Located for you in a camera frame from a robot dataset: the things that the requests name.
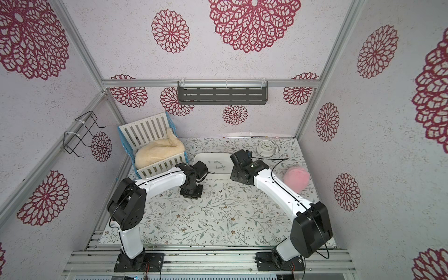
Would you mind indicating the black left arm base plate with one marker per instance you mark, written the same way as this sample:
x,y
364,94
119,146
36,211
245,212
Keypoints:
x,y
144,262

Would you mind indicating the black wire wall rack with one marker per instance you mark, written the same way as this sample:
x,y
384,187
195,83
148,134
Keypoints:
x,y
73,139

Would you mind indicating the beige plush cloth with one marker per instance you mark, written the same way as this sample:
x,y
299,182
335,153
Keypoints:
x,y
159,150

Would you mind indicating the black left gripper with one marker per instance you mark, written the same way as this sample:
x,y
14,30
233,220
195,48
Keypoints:
x,y
199,194

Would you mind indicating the white plastic storage box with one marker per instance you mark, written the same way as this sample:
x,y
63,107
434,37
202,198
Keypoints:
x,y
225,158

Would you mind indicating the white alarm clock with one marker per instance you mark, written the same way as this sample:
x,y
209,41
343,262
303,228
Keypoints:
x,y
266,148

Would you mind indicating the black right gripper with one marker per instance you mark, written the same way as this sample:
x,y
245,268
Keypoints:
x,y
238,177

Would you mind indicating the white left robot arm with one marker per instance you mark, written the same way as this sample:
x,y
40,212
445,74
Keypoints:
x,y
127,205

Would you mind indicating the dark grey wall shelf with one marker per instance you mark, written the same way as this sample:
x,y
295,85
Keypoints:
x,y
222,95

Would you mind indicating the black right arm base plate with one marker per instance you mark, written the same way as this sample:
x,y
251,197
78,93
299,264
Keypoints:
x,y
270,261

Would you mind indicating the white slatted blue basket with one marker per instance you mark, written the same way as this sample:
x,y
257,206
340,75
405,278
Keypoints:
x,y
138,134

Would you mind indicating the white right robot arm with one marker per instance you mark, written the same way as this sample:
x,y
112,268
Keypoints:
x,y
311,227

